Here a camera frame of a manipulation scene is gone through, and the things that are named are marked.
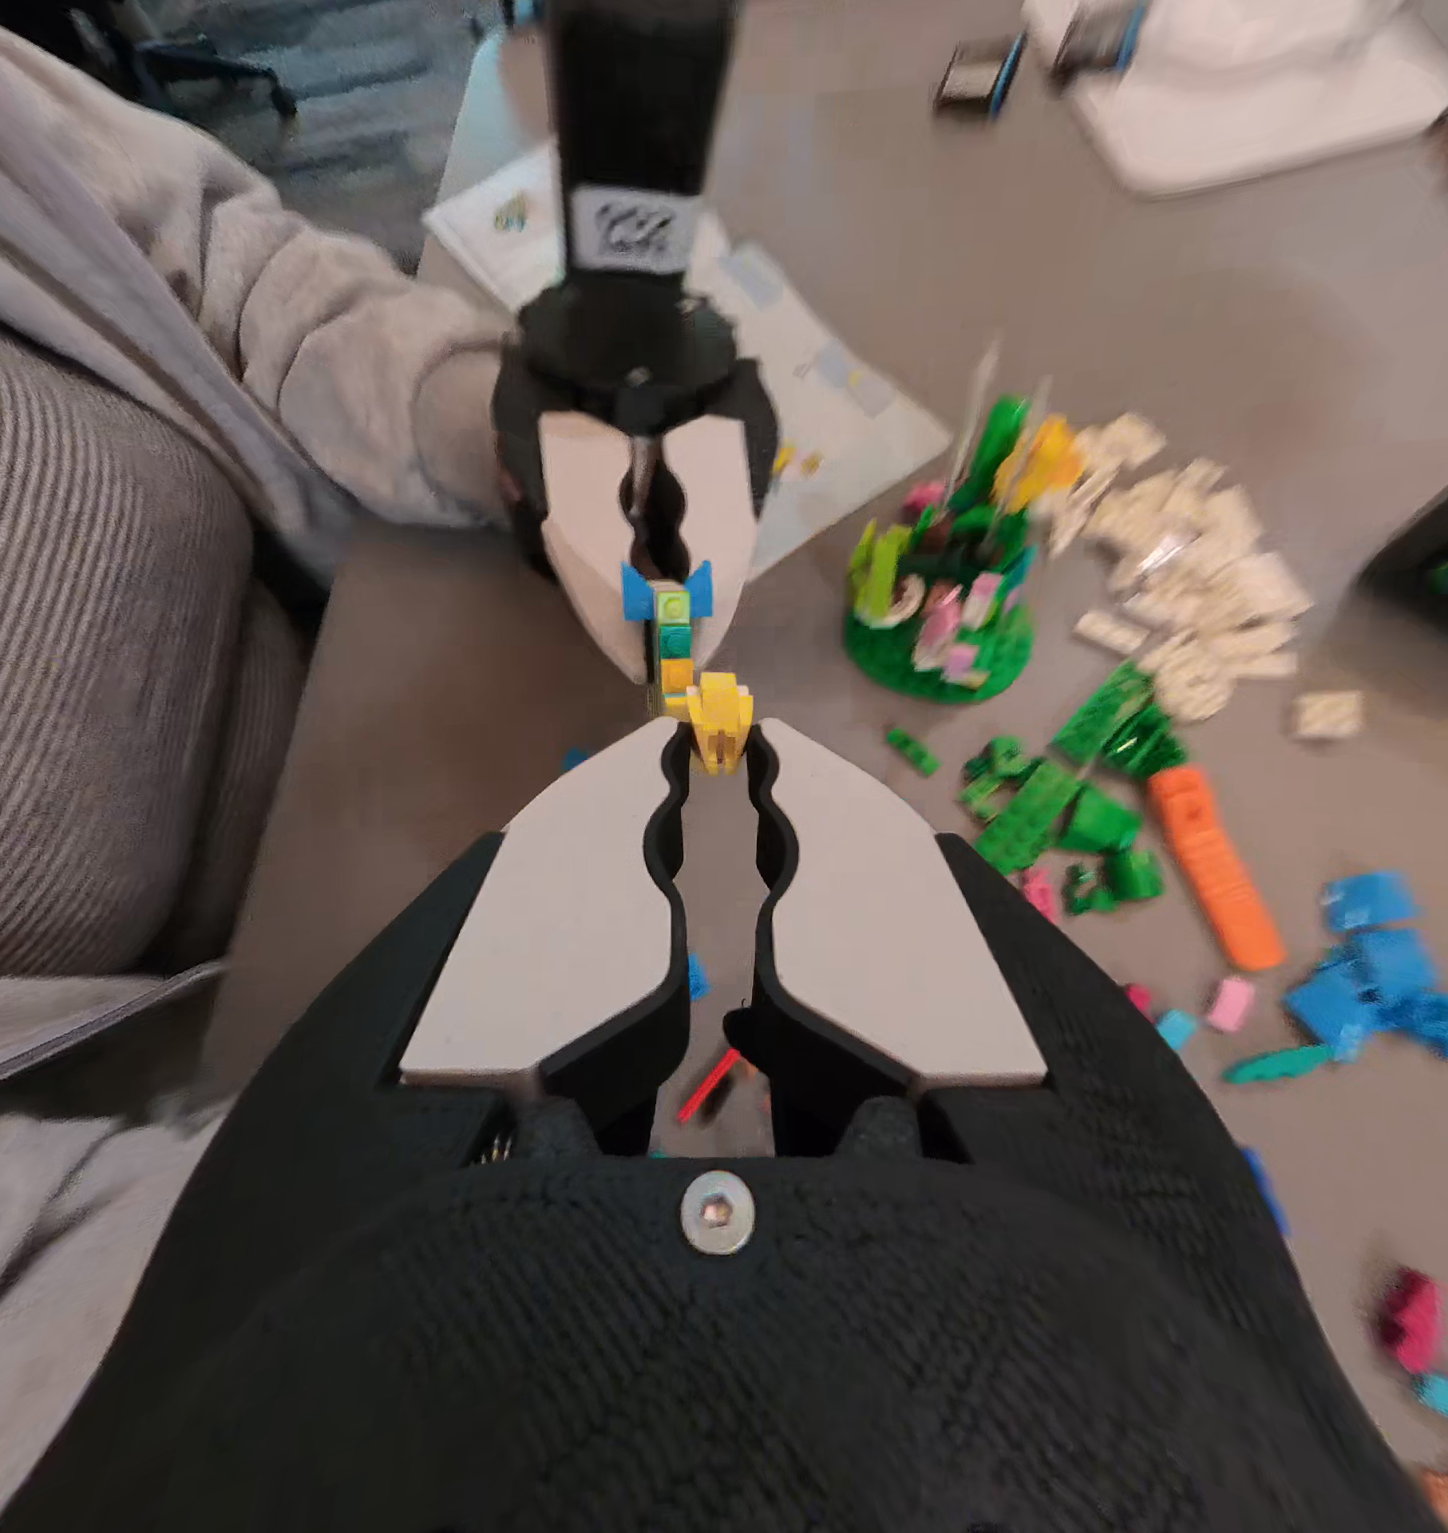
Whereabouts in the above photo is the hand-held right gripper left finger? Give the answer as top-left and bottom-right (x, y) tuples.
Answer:
(399, 715), (693, 1095)

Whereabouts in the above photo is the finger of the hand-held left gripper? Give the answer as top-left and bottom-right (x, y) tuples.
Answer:
(663, 410), (761, 660)
(536, 410), (665, 687)

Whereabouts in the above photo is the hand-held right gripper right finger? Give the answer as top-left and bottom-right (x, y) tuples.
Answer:
(743, 715), (1052, 1095)

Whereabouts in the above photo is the striped brick fish body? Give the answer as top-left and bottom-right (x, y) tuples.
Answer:
(620, 560), (716, 708)

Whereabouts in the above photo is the instruction booklet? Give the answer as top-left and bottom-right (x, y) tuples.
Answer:
(423, 143), (957, 583)

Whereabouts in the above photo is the yellow brick fish head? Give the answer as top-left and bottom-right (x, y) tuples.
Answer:
(670, 670), (758, 777)

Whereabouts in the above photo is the person's left forearm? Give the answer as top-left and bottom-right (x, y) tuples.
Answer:
(0, 11), (516, 577)

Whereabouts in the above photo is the grey desk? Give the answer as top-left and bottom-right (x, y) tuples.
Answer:
(198, 0), (1448, 1533)

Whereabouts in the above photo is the pile of green bricks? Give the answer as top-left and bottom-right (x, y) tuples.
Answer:
(887, 658), (1194, 917)

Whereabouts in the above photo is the thin red bar brick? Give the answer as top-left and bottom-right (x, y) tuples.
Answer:
(675, 1045), (746, 1124)

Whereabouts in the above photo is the green brick plant model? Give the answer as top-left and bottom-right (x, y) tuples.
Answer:
(842, 346), (1092, 703)

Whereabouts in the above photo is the orange brick separator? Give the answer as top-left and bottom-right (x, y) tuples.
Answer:
(1147, 763), (1292, 974)

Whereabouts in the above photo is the black battery blue edge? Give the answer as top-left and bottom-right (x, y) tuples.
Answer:
(932, 36), (1028, 121)
(1050, 0), (1148, 88)

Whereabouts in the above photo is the scatter of blue pink bricks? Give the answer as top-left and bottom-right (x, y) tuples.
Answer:
(1137, 867), (1448, 1089)

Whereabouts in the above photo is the pile of white bricks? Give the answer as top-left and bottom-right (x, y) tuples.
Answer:
(1042, 410), (1370, 742)

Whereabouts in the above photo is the person's striped shirt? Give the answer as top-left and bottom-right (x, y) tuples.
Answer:
(0, 305), (308, 974)

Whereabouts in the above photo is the person's grey fleece jacket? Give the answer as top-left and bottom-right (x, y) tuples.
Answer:
(0, 957), (236, 1533)

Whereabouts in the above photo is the white stand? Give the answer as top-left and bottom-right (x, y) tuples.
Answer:
(1022, 0), (1448, 198)

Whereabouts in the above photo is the black charger box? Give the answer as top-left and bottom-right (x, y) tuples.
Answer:
(1357, 452), (1448, 623)

